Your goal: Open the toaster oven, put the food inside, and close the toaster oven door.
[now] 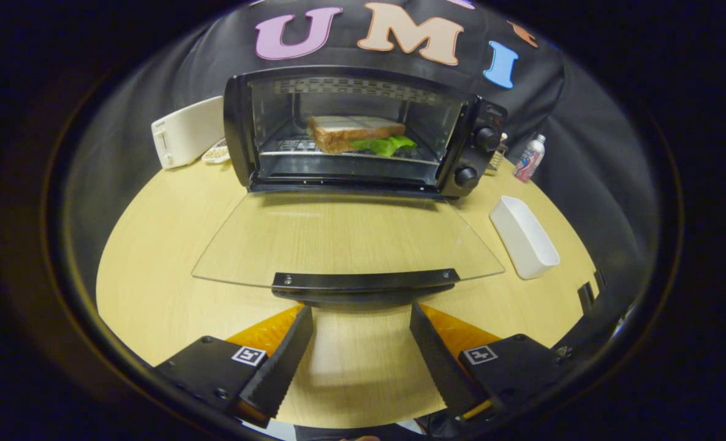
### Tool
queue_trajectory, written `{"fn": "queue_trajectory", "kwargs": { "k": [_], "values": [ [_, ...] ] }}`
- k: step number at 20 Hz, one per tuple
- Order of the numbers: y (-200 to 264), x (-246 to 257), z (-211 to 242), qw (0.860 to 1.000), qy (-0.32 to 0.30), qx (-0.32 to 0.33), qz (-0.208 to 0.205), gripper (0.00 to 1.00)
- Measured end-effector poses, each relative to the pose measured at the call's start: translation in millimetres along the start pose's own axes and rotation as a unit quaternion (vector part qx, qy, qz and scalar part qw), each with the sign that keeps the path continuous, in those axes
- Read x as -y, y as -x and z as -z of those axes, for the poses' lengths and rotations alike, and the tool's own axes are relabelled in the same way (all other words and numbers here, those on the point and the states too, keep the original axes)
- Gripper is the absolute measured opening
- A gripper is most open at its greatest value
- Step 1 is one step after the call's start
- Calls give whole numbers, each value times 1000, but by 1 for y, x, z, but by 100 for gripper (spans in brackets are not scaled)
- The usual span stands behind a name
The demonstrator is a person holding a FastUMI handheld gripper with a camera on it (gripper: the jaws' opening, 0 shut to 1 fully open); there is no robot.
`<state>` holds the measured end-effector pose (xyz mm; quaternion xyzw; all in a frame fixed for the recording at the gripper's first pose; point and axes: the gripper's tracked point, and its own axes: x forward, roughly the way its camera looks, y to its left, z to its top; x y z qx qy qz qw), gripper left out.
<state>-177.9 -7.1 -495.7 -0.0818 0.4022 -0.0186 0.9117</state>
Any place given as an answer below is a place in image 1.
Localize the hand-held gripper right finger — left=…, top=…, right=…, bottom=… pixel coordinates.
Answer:
left=409, top=301, right=575, bottom=420

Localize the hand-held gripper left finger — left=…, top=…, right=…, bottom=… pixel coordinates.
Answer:
left=154, top=304, right=314, bottom=428

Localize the black toaster oven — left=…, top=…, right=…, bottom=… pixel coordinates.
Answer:
left=191, top=66, right=509, bottom=307

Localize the sandwich with lettuce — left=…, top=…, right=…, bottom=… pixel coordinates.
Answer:
left=306, top=115, right=418, bottom=157

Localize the white pop-up toaster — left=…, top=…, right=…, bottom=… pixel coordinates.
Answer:
left=151, top=96, right=225, bottom=170

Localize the white rectangular container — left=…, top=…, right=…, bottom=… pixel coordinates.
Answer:
left=489, top=195, right=561, bottom=281

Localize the beige woven coaster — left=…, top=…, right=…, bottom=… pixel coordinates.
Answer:
left=202, top=138, right=232, bottom=165

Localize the white bottle with pink label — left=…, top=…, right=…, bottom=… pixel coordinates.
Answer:
left=513, top=134, right=546, bottom=184

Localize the black backdrop cloth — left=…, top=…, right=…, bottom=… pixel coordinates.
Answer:
left=62, top=0, right=664, bottom=319

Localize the wire basket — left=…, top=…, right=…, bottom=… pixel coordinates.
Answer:
left=487, top=142, right=510, bottom=172

